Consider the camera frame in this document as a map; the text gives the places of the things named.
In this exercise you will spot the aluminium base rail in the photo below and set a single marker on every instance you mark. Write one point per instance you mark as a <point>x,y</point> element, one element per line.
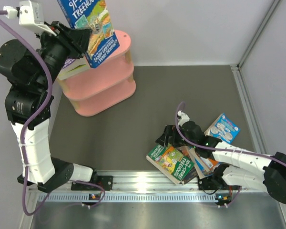
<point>130,186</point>

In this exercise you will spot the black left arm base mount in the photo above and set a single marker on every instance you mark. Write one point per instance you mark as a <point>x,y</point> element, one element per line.
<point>106,182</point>

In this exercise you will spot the green 104-Storey Treehouse book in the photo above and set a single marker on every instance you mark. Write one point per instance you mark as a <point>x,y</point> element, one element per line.
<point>172,162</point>

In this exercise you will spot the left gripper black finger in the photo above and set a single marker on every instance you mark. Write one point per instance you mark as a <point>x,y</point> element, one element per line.
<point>79,38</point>
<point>78,49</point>

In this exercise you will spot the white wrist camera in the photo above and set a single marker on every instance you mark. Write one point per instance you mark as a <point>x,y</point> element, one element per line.
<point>30,16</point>
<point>182,118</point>

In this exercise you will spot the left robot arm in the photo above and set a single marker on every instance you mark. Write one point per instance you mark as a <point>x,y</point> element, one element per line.
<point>31,74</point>

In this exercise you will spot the purple 52-Storey Treehouse book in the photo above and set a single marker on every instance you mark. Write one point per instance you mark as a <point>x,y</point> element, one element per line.
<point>69,65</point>

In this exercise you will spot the lime 65-Storey Treehouse book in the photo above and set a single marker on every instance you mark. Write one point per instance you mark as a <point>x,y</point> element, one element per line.
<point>82,65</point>

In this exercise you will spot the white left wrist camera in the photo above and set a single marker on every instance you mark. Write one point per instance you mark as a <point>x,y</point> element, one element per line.
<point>30,16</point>

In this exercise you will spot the pink three-tier shelf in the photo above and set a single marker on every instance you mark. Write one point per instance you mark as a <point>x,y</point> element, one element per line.
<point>95,90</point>

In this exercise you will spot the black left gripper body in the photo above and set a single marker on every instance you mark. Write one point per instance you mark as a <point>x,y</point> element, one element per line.
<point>56,48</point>

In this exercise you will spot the dark Tale of Two Cities book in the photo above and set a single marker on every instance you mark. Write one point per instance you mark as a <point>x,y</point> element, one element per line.
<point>190,176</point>

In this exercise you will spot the blue 91-Storey Treehouse book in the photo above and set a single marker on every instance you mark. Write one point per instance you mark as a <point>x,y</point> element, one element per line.
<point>94,15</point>

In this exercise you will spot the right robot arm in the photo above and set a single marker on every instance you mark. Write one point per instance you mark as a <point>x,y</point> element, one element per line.
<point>237,166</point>

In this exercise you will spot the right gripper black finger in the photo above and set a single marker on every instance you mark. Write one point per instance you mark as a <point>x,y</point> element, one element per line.
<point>163,141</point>
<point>168,131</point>

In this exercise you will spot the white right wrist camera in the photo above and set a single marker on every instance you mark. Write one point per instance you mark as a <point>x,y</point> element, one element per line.
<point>182,118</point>

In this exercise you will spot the light blue maze activity book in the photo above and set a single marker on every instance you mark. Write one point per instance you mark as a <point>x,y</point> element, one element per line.
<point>223,128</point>

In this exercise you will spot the orange paperback book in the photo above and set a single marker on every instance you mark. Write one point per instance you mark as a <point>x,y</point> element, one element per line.
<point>206,163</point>

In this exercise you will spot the blue cartoon paperback book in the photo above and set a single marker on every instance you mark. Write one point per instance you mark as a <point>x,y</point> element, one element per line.
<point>201,172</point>

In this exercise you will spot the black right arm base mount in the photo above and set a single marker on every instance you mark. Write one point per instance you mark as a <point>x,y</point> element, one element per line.
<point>207,184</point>

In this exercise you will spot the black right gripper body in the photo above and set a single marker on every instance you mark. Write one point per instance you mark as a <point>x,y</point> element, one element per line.
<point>178,142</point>

